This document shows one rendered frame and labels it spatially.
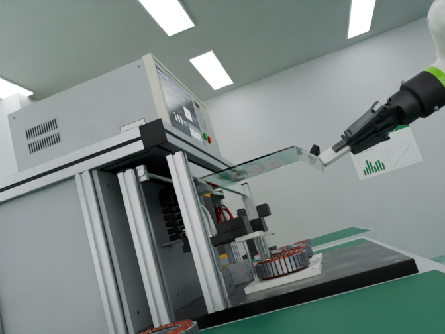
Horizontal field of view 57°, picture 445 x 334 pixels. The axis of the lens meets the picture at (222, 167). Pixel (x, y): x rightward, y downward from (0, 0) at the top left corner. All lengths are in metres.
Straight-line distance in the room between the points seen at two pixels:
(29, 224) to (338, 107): 5.84
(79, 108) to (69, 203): 0.27
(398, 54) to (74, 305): 6.30
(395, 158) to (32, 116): 5.68
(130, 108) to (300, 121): 5.55
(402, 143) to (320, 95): 1.39
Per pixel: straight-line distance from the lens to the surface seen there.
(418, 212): 6.32
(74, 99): 1.01
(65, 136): 1.00
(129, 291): 0.78
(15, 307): 0.89
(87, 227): 0.78
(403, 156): 6.36
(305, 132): 6.35
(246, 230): 0.86
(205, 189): 1.08
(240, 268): 1.11
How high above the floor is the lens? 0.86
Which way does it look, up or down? 12 degrees up
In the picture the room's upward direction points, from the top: 17 degrees counter-clockwise
